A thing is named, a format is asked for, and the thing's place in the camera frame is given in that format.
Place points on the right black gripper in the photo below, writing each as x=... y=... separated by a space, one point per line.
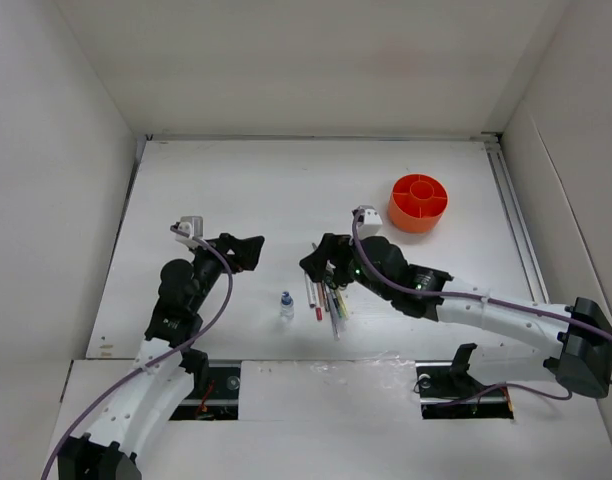
x=333 y=246

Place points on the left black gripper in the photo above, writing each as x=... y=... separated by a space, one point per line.
x=239 y=259

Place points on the black-handled scissors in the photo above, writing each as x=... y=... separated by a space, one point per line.
x=321 y=267

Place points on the purple-capped white marker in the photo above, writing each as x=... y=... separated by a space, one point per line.
x=310 y=292

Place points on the small blue-capped glue bottle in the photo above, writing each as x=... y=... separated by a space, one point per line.
x=286 y=307

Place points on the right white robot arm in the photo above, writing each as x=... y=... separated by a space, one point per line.
x=568 y=344

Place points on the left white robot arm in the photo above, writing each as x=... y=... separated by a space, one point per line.
x=108 y=439

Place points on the black thin pen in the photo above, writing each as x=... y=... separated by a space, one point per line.
x=324 y=297

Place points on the green-capped pen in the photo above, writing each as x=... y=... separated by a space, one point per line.
x=341 y=322

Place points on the yellow highlighter pen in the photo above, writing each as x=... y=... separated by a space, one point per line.
x=341 y=305

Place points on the orange round organizer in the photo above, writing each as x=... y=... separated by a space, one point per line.
x=417 y=203

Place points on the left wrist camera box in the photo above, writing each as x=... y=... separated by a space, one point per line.
x=187 y=229

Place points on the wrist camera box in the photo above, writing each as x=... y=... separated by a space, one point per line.
x=367 y=221
x=187 y=229

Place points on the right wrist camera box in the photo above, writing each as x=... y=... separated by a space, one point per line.
x=367 y=221

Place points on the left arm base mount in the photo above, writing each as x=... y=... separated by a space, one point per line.
x=214 y=399

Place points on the aluminium side rail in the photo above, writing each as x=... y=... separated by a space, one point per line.
x=516 y=221

